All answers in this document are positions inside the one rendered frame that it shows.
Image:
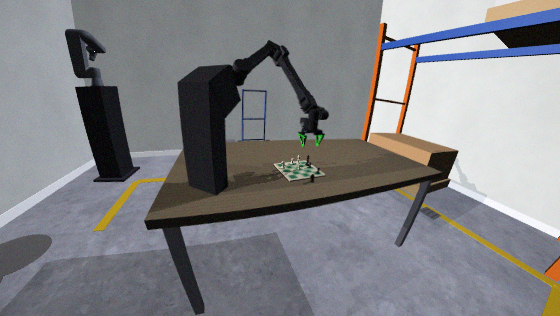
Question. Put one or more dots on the green and white chessboard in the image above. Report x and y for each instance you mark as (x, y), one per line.
(292, 173)

